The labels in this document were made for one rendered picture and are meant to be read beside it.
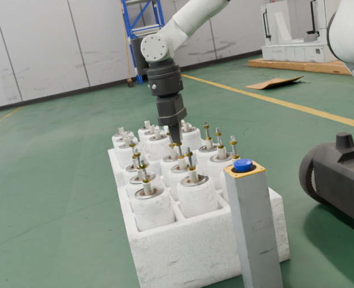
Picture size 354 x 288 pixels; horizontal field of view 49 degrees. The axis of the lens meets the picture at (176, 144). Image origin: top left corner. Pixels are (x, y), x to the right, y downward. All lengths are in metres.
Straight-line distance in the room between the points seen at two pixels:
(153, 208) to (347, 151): 0.57
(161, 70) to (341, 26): 0.43
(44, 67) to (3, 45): 0.75
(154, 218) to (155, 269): 0.12
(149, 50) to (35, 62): 6.40
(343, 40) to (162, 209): 0.57
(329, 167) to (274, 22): 4.46
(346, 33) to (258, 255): 0.52
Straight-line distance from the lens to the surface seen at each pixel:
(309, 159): 1.27
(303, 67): 4.48
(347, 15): 0.97
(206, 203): 0.97
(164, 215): 0.96
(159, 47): 0.98
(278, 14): 5.55
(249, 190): 0.82
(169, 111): 1.02
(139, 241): 0.94
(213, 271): 1.02
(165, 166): 1.19
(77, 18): 7.29
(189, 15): 1.00
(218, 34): 7.55
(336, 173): 1.15
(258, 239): 0.87
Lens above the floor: 0.60
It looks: 15 degrees down
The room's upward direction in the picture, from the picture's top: 12 degrees counter-clockwise
